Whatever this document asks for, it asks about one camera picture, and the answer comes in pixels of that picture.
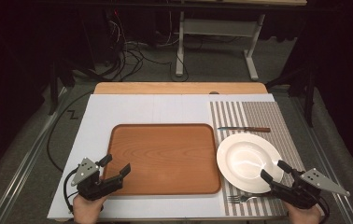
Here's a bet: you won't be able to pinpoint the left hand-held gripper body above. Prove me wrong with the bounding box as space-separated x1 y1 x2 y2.
70 157 124 202

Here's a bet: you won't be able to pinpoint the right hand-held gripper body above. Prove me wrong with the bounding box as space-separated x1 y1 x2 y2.
271 167 351 210

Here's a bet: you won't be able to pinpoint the white deep plate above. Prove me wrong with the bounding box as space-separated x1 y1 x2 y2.
216 133 285 194

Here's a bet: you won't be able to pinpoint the brown wooden tray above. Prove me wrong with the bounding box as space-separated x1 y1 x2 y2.
102 123 222 197

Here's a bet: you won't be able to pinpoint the person's right hand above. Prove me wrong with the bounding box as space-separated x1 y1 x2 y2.
284 201 322 224

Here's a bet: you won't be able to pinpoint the person's left hand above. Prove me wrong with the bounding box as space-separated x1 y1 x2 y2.
72 193 107 224

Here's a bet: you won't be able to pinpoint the silver fork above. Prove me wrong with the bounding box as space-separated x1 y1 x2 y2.
226 192 274 204

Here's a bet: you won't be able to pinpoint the grey striped placemat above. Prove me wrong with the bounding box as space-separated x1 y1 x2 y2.
209 100 306 217

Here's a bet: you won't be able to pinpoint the white table cover board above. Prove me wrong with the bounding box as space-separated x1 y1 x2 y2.
47 93 289 220

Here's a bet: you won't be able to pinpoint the black stand legs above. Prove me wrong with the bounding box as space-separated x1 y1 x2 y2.
47 57 77 117
264 60 318 129

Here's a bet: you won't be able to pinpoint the light wooden table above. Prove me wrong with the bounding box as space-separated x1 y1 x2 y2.
93 81 269 95

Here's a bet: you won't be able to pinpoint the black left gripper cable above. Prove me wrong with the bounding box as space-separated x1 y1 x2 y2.
63 167 80 215

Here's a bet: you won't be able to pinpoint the aluminium floor rail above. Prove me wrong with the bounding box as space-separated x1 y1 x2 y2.
0 87 70 224
285 92 353 224

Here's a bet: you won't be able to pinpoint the knife with wooden handle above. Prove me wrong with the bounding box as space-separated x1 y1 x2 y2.
217 126 272 133

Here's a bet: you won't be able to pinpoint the long black floor cable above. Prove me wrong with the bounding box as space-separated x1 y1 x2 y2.
46 90 95 174

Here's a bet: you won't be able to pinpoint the bundle of cables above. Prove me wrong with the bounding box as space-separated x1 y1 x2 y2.
101 8 174 82

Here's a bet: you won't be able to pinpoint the white metal desk frame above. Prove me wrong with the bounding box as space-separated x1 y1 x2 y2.
175 10 266 82

